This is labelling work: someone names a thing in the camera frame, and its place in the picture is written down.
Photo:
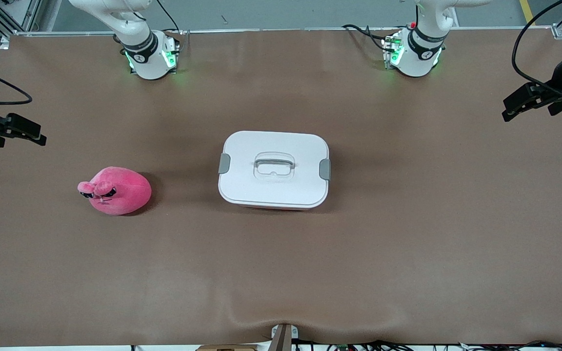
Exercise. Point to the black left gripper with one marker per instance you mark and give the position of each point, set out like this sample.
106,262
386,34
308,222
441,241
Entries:
560,78

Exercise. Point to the pink plush toy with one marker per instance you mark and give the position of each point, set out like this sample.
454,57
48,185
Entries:
125,192

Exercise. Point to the grey lid latch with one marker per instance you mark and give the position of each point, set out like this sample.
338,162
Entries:
325,169
224,164

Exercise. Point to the white plastic box lid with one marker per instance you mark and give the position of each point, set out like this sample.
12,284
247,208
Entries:
242,190

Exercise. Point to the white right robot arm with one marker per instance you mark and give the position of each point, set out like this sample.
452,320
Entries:
147,61

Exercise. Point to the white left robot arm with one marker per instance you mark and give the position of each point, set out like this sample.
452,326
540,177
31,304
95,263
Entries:
420,58

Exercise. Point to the pink plastic storage box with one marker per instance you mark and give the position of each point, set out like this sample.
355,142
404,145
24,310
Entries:
271,208

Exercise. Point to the brown table mat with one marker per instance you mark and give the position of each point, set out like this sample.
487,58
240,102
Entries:
281,273

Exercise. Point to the brown cardboard piece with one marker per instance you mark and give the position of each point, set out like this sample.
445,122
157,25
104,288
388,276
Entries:
227,348

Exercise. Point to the aluminium frame struts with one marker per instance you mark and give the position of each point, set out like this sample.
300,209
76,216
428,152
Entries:
34,14

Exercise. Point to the aluminium table edge rail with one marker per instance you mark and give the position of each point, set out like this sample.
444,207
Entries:
286,30

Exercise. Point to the aluminium profile mount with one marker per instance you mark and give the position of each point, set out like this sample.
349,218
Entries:
285,339

